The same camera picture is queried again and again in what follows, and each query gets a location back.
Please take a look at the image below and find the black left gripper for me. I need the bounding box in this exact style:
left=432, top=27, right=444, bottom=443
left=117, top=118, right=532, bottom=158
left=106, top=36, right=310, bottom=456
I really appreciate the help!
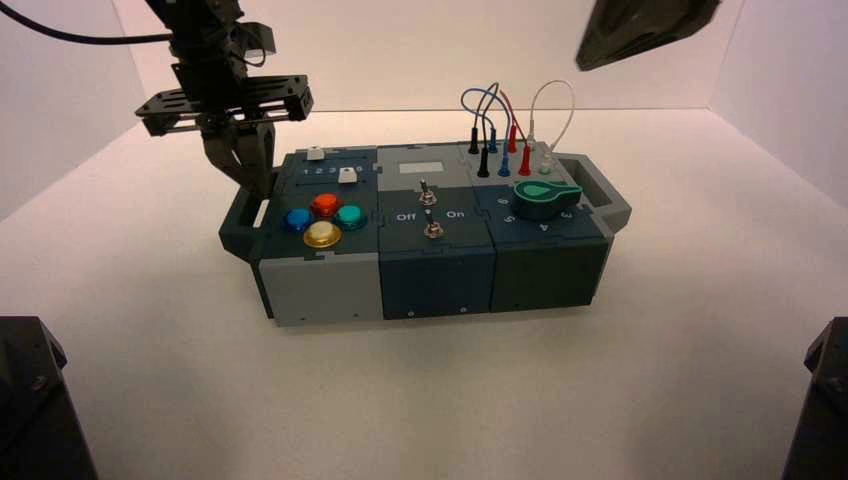
left=135, top=36, right=315, bottom=199

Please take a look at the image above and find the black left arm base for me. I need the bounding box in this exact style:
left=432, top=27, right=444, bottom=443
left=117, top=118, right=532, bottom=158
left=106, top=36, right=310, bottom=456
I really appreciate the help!
left=0, top=315, right=99, bottom=480

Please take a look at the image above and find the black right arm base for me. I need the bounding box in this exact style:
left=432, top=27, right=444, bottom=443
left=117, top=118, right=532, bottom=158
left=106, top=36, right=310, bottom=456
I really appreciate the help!
left=780, top=316, right=848, bottom=480

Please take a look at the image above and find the blue dome push button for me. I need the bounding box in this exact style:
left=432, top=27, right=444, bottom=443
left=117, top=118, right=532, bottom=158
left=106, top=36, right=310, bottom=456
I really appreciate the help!
left=281, top=207, right=318, bottom=234

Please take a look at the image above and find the orange dome push button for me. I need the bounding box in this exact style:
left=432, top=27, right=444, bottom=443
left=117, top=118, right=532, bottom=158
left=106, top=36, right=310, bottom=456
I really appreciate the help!
left=310, top=193, right=344, bottom=219

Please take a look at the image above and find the yellow dome push button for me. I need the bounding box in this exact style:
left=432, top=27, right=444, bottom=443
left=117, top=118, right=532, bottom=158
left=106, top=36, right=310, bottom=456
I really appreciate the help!
left=303, top=221, right=344, bottom=250

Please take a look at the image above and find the teal dome push button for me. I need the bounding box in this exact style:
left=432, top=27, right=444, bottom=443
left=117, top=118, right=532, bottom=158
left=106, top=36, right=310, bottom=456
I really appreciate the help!
left=333, top=203, right=370, bottom=232

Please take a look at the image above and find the grey and teal task box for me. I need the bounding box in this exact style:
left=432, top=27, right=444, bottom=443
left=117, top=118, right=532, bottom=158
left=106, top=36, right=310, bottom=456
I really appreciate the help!
left=218, top=140, right=634, bottom=328

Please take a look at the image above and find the green rotary knob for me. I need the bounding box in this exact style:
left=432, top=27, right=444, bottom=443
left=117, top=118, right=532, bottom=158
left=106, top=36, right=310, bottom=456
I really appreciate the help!
left=511, top=180, right=584, bottom=223

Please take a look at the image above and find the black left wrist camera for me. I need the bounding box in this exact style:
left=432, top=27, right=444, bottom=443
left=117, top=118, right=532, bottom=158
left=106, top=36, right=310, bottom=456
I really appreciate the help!
left=233, top=21, right=278, bottom=69

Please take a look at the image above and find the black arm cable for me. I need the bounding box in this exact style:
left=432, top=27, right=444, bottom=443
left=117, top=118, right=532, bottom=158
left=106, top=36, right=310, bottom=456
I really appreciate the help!
left=0, top=2, right=175, bottom=47

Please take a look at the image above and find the black jumper cable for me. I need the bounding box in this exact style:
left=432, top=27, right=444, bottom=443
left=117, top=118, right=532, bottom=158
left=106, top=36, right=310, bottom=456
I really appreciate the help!
left=467, top=82, right=501, bottom=179

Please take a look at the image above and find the blue jumper cable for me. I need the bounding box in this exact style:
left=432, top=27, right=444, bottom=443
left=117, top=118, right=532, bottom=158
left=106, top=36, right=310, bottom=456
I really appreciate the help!
left=460, top=87, right=513, bottom=178

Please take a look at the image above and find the red jumper cable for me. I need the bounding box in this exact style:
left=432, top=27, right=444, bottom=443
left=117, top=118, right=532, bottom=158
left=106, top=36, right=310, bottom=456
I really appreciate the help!
left=500, top=89, right=534, bottom=178

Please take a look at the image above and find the white jumper cable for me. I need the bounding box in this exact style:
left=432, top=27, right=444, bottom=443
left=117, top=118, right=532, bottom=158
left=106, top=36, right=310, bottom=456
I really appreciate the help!
left=526, top=79, right=577, bottom=176

